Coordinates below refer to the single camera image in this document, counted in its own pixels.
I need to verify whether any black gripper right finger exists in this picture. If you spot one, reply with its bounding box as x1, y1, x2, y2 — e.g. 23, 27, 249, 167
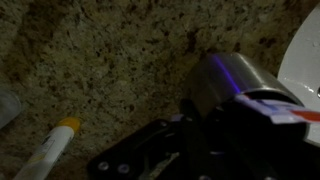
208, 98, 320, 180

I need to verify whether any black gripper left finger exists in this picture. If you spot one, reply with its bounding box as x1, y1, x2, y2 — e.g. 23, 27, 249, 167
87, 99, 214, 180

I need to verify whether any white toothpaste tube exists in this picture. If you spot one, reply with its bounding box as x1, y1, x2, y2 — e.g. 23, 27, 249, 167
235, 95, 320, 124

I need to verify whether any silver metal cup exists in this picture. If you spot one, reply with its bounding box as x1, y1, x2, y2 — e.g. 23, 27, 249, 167
183, 52, 302, 118

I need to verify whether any white oval sink basin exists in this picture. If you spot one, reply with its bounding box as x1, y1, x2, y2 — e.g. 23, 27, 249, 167
278, 4, 320, 146

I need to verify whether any white yellow-capped cream tube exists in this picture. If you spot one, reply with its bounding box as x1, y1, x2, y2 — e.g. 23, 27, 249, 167
13, 117, 80, 180

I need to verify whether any clear plastic bottle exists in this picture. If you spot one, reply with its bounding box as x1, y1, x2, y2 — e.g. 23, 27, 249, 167
0, 88, 22, 129

